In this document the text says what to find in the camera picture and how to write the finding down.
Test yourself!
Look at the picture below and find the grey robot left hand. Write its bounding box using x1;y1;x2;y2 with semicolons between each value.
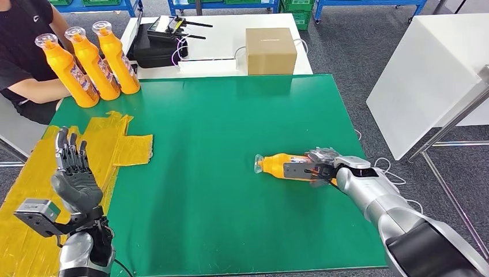
50;126;104;215

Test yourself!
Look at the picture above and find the black remote controller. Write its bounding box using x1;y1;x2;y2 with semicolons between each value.
146;16;214;43

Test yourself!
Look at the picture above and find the large white table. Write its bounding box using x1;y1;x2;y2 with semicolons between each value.
366;13;489;162

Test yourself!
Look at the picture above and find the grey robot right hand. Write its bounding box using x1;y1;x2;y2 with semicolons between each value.
306;147;341;168

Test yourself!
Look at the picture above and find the pale grey bench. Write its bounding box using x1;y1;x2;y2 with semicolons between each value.
0;93;48;162

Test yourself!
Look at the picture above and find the orange bottle with clear cap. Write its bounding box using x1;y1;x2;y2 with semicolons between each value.
91;20;141;95
64;26;122;102
35;33;100;109
254;152;339;188

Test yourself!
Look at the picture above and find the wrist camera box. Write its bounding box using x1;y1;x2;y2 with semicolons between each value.
283;162;338;181
14;198;62;238

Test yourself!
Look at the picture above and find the blue metal rack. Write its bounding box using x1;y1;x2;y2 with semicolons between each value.
55;0;144;18
167;0;281;16
314;0;428;24

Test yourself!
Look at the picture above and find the yellow taped film patch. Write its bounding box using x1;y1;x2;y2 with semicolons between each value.
0;111;155;277

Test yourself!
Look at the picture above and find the white floor cable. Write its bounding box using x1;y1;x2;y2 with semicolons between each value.
354;129;425;215

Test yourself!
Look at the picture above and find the person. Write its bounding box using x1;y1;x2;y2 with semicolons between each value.
0;0;77;126

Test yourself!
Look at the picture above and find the black carry case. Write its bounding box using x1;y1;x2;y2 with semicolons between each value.
131;23;189;70

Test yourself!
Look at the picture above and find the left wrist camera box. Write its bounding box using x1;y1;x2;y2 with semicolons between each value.
14;198;62;238

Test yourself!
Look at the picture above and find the brown cardboard box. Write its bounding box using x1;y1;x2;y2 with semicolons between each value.
245;27;298;76

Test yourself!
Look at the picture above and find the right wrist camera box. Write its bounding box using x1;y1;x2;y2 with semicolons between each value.
283;162;338;181

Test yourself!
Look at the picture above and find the green table mat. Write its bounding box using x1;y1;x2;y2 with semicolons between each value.
50;74;386;276

